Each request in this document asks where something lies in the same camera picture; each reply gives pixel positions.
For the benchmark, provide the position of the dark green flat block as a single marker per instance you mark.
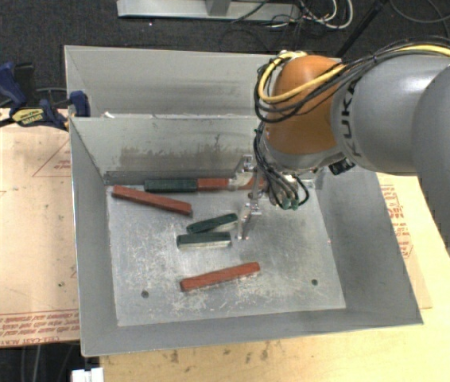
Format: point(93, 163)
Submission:
point(212, 223)
point(203, 240)
point(169, 185)

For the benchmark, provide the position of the black cylinder on white bracket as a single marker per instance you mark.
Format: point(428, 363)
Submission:
point(341, 167)

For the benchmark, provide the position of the red-brown flat block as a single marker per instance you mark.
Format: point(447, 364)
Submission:
point(220, 276)
point(213, 184)
point(151, 199)

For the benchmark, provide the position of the grey metal bin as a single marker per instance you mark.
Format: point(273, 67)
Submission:
point(209, 265)

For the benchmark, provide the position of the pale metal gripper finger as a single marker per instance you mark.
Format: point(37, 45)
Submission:
point(243, 225)
point(253, 219)

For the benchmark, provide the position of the brown cardboard board, red print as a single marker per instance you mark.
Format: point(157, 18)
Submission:
point(34, 229)

